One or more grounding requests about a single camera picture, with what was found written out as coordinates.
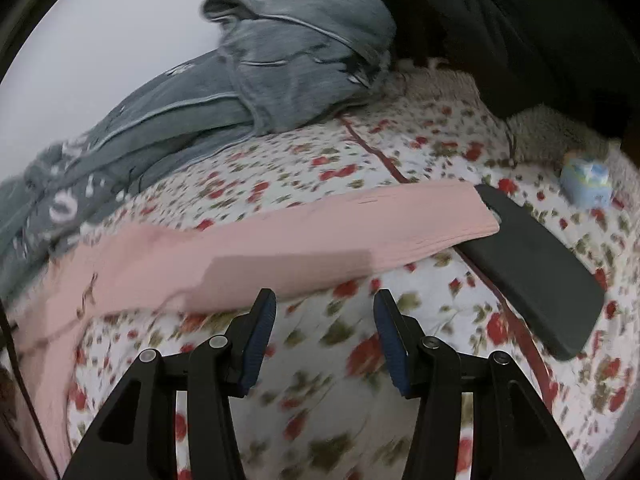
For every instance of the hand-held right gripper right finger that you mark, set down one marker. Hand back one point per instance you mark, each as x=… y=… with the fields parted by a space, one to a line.
x=388 y=342

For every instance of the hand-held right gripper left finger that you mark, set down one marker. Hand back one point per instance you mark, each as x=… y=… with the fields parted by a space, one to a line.
x=260 y=341

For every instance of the pink knit sweater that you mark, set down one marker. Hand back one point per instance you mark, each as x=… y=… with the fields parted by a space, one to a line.
x=300 y=240

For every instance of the black phone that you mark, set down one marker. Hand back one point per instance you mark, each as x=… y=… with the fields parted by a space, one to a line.
x=530 y=270

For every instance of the floral bed sheet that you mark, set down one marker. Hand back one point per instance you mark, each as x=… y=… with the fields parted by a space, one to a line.
x=325 y=170

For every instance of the grey printed blanket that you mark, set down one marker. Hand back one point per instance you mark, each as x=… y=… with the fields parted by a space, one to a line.
x=280 y=60

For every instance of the black jacket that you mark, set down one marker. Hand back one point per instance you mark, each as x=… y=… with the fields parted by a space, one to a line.
x=525 y=20

